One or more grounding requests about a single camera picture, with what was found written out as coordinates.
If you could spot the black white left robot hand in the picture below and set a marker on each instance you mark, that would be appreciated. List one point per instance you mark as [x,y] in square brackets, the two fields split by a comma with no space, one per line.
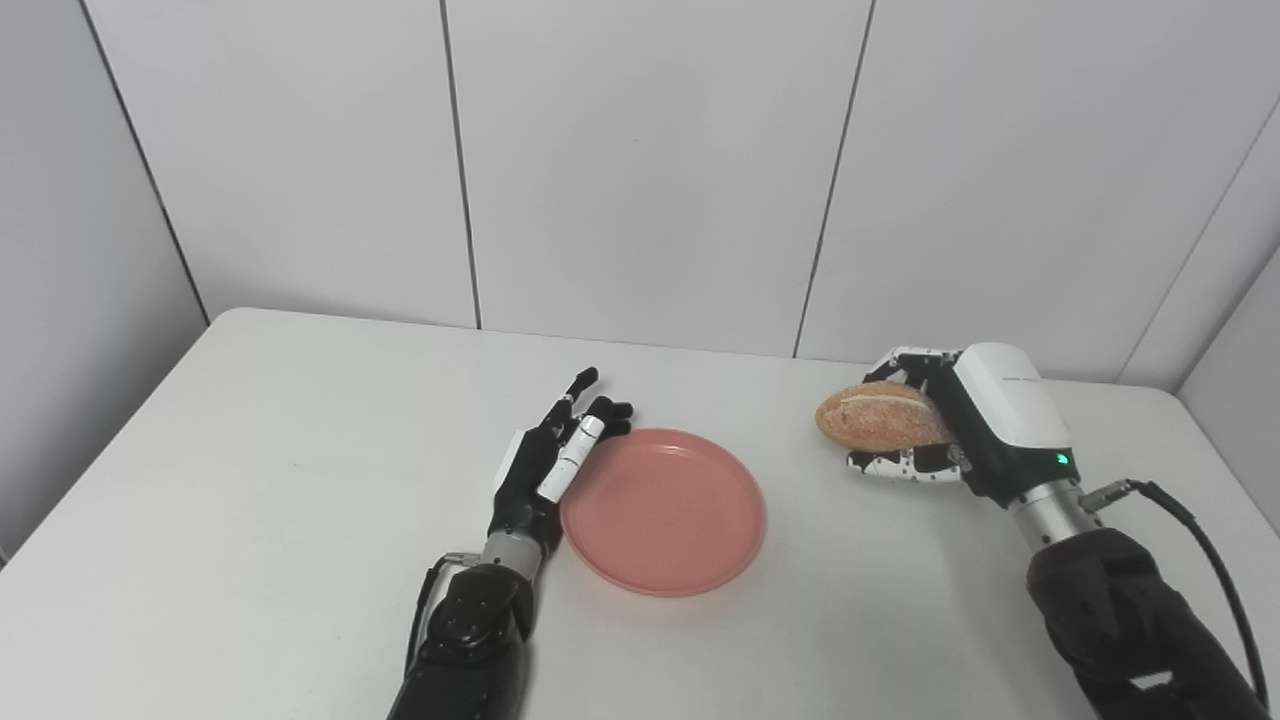
[525,490]

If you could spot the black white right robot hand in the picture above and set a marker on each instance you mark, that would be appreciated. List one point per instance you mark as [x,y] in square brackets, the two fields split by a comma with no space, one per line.
[1010,420]

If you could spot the oval bread roll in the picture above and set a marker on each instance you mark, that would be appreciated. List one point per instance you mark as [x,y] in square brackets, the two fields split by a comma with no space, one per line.
[875,418]

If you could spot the pink round plate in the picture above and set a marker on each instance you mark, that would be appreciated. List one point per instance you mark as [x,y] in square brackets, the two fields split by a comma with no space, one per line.
[665,512]

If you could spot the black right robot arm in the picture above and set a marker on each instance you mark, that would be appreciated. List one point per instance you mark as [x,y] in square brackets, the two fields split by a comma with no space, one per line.
[1120,610]

